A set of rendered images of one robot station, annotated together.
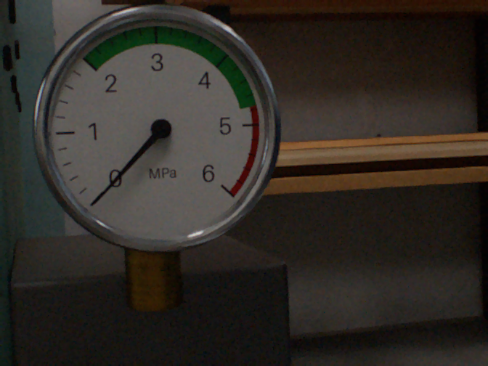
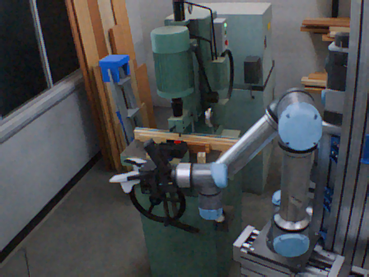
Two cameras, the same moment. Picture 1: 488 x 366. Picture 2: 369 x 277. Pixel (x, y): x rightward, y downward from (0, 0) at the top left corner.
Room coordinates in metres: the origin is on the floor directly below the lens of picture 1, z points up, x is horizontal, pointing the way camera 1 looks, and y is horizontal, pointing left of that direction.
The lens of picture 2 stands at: (-1.02, -0.75, 1.89)
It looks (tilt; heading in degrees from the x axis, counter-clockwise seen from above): 28 degrees down; 36
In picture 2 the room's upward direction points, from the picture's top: 6 degrees counter-clockwise
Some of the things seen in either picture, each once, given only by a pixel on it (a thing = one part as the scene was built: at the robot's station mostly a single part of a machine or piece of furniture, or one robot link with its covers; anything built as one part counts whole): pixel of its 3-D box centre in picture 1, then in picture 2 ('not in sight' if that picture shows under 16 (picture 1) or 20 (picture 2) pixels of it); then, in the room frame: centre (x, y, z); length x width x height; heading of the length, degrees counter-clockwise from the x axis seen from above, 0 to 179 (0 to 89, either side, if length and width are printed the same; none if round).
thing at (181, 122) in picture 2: not in sight; (180, 121); (0.41, 0.33, 1.03); 0.14 x 0.07 x 0.09; 13
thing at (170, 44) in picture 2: not in sight; (172, 61); (0.39, 0.33, 1.35); 0.18 x 0.18 x 0.31
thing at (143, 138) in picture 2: not in sight; (198, 143); (0.41, 0.24, 0.92); 0.65 x 0.02 x 0.04; 103
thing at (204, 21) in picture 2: not in sight; (195, 78); (0.68, 0.39, 1.16); 0.22 x 0.22 x 0.72; 13
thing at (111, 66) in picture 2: not in sight; (132, 132); (0.86, 1.12, 0.58); 0.27 x 0.25 x 1.16; 104
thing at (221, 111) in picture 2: not in sight; (219, 111); (0.61, 0.21, 1.02); 0.09 x 0.07 x 0.12; 103
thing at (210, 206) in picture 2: not in sight; (211, 198); (-0.16, -0.19, 1.12); 0.11 x 0.08 x 0.11; 25
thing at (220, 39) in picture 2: not in sight; (219, 35); (0.74, 0.26, 1.40); 0.10 x 0.06 x 0.16; 13
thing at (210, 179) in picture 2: not in sight; (209, 176); (-0.18, -0.20, 1.21); 0.11 x 0.08 x 0.09; 115
